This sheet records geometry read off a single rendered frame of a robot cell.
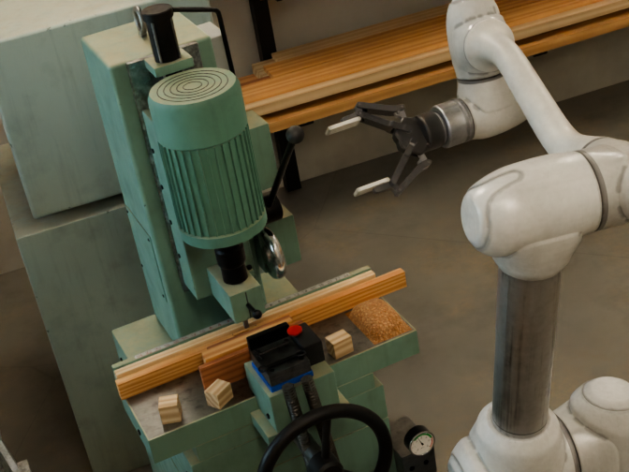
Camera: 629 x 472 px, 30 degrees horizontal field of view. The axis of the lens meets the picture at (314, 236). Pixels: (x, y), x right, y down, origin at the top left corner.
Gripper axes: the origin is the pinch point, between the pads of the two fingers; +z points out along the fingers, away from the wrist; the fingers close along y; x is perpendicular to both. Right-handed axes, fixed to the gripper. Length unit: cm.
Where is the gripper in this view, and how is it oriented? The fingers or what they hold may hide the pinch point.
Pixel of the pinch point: (346, 159)
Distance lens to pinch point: 228.1
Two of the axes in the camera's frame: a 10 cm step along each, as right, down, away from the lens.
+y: -4.0, -8.9, 2.3
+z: -9.0, 3.3, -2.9
